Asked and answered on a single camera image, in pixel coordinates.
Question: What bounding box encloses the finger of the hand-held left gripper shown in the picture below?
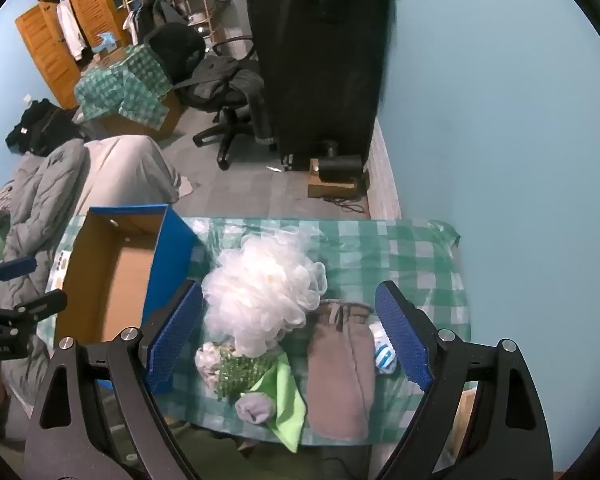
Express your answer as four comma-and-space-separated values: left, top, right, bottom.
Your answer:
0, 256, 37, 301
0, 289, 69, 333

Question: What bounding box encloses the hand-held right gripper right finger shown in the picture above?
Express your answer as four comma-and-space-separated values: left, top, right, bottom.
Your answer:
374, 280, 553, 480

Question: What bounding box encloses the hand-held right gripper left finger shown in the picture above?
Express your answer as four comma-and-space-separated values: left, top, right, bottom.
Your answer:
24, 280, 204, 480

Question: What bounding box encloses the white blue striped sock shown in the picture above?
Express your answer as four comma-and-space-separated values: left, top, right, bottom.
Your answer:
370, 322, 398, 375

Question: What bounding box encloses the pale pink cloth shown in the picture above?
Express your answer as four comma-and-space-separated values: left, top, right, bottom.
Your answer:
195, 341, 231, 391

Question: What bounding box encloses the sparkly green scrubbing cloth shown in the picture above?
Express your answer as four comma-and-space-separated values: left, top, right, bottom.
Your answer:
215, 350, 281, 401

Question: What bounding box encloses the grey-brown fleece mitt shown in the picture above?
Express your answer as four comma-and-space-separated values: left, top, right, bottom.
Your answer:
306, 298, 377, 443

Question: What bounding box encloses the white mesh bath loofah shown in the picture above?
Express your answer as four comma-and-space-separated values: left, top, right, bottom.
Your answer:
201, 234, 328, 358

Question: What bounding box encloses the white cloth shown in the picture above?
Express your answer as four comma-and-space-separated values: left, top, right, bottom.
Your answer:
235, 392, 276, 427

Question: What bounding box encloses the light green microfiber cloth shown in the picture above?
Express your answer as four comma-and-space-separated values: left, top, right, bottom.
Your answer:
247, 352, 308, 453

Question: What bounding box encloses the white printed card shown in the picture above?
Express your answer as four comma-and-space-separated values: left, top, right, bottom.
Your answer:
50, 250, 72, 292

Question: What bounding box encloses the grey quilted duvet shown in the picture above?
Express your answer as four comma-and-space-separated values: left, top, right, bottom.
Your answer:
0, 137, 88, 411

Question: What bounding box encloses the green checked tablecloth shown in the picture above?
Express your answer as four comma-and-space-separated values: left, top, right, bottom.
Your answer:
35, 216, 473, 448

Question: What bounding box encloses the black bag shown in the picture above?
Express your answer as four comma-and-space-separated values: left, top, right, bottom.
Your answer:
6, 99, 88, 157

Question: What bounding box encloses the beige blanket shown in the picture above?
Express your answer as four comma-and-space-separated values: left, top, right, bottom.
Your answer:
82, 135, 196, 221

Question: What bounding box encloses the black cylindrical speaker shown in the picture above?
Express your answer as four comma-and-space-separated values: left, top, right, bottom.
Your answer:
317, 155, 363, 183

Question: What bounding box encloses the green checked cloth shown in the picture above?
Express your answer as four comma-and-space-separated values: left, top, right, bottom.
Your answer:
75, 44, 173, 126

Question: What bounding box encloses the brown cardboard box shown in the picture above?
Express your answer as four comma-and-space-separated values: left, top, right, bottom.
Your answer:
100, 89, 185, 141

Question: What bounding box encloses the wooden louvred wardrobe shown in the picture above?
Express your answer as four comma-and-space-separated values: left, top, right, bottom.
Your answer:
15, 0, 131, 110

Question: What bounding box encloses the black office chair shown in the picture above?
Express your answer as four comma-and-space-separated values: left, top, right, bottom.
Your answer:
144, 24, 281, 171

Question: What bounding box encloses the white hanging garment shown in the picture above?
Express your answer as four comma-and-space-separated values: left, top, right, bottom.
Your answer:
56, 0, 87, 61

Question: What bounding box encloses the dark grey jacket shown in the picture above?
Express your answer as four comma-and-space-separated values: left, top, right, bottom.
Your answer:
177, 55, 277, 151

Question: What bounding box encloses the tall black fabric cover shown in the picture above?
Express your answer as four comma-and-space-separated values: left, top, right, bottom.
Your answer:
242, 0, 406, 158

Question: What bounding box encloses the black cable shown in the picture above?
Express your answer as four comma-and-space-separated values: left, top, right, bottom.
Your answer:
325, 195, 368, 213

